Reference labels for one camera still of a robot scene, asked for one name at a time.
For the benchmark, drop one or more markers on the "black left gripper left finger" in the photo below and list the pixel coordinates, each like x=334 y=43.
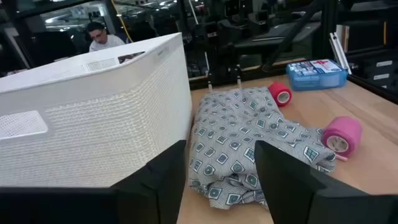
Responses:
x=155 y=193

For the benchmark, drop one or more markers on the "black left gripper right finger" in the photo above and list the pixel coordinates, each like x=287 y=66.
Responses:
x=289 y=193

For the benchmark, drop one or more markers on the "grey patterned cloth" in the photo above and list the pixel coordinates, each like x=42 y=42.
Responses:
x=230 y=133

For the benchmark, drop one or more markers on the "pink bandage roll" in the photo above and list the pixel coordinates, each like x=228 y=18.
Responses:
x=345 y=130

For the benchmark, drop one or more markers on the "red bandage roll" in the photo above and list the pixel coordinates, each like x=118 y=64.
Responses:
x=278 y=90

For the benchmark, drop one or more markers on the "blue first aid kit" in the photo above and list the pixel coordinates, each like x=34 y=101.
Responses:
x=314 y=77

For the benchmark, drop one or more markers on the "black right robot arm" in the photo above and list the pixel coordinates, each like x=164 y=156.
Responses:
x=228 y=46

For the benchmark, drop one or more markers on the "small pink wrapper piece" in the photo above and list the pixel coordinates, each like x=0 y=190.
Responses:
x=341 y=157

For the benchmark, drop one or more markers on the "white plastic storage basket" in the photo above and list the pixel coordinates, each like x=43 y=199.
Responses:
x=93 y=124

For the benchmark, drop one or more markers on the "person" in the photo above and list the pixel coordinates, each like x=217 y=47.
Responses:
x=104 y=42

